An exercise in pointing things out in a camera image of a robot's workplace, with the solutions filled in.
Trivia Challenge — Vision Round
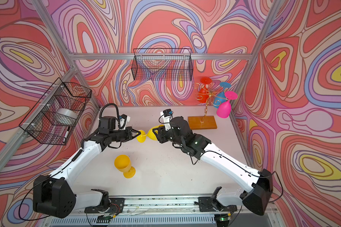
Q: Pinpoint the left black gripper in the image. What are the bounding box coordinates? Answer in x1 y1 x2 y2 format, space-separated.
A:
108 127 141 143

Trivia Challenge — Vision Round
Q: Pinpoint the yellow wine glass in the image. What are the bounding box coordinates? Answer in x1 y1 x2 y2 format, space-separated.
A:
114 155 136 179
136 127 157 143

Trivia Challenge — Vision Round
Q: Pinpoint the magenta wine glass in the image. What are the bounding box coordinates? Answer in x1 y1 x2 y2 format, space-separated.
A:
217 91 238 118

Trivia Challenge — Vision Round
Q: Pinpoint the blue wine glass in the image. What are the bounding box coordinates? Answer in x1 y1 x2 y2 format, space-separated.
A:
213 82 232 108

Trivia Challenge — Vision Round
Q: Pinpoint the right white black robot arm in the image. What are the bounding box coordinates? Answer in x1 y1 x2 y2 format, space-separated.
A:
153 114 277 216

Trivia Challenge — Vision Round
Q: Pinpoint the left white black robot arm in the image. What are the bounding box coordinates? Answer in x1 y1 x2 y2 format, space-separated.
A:
30 103 141 218

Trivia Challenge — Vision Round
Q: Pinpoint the orange wooden rack base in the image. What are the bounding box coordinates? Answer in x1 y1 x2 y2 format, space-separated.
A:
188 116 217 130

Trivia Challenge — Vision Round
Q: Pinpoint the red wine glass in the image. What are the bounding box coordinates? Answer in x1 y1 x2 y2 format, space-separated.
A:
196 77 212 104

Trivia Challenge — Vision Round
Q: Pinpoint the black marker pen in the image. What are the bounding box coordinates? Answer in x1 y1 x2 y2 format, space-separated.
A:
63 131 69 144

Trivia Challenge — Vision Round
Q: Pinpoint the silver tape roll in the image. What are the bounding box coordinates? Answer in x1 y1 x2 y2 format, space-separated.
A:
53 108 78 126

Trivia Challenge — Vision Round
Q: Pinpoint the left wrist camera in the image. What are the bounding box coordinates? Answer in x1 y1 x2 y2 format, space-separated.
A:
119 114 131 130

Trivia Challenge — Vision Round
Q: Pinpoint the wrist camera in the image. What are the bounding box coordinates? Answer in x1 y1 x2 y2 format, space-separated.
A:
159 109 173 131
119 114 131 130

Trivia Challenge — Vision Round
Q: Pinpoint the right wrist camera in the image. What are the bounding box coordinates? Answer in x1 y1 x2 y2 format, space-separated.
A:
159 109 173 131

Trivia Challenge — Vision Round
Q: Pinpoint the gold wire glass rack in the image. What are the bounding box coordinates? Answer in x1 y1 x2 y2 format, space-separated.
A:
195 83 217 116

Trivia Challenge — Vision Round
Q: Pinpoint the black wire basket back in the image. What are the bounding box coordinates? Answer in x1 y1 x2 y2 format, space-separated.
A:
131 48 193 81

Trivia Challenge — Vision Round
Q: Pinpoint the black wire basket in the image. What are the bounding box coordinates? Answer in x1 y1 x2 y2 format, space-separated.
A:
19 78 92 146
131 48 193 81

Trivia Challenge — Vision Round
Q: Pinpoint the aluminium frame rail base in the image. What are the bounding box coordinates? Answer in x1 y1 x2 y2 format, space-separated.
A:
41 194 285 227

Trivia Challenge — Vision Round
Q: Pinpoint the black wire basket left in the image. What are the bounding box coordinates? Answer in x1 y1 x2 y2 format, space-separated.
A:
19 78 92 146

